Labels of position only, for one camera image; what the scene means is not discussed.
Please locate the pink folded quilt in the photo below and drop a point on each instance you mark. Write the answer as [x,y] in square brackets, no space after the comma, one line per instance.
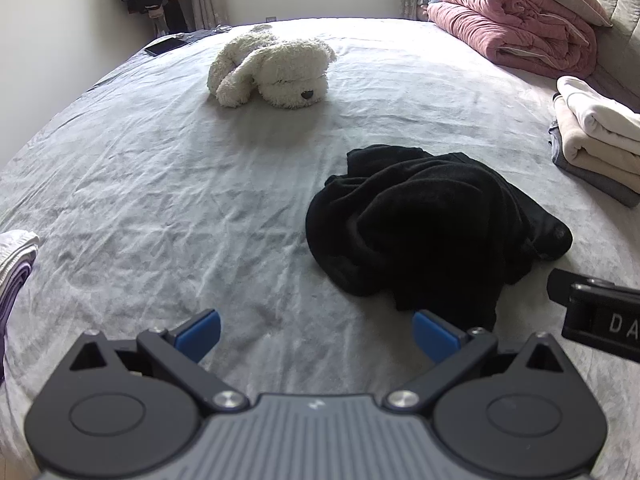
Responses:
[510,20]

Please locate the grey folded garment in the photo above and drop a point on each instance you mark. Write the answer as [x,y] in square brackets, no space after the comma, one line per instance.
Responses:
[600,184]

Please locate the black tablet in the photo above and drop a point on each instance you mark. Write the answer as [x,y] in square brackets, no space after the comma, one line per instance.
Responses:
[164,46]

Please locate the black t-shirt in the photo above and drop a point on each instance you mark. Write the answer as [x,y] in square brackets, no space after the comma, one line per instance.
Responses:
[425,220]

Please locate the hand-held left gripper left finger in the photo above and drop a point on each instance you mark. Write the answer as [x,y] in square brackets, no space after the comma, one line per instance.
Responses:
[200,334]

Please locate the beige folded garment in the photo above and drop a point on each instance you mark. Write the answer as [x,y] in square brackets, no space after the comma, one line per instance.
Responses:
[595,157]

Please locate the white plush dog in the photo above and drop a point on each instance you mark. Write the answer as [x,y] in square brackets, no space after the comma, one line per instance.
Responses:
[275,67]

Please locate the bed with grey sheet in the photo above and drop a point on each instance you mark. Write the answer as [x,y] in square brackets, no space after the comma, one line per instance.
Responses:
[200,185]

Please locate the blue grey cloth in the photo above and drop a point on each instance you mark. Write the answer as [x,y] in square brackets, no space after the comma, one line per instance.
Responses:
[200,34]

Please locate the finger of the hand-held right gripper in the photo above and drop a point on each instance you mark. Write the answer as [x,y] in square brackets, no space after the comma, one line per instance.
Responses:
[560,285]

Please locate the grey quilted headboard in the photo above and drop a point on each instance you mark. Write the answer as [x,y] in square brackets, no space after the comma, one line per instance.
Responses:
[622,5]

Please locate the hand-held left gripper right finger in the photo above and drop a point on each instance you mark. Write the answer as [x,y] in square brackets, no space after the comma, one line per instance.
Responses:
[432,337]

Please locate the white and purple cloth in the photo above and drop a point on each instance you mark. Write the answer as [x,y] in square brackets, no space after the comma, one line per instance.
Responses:
[12,270]

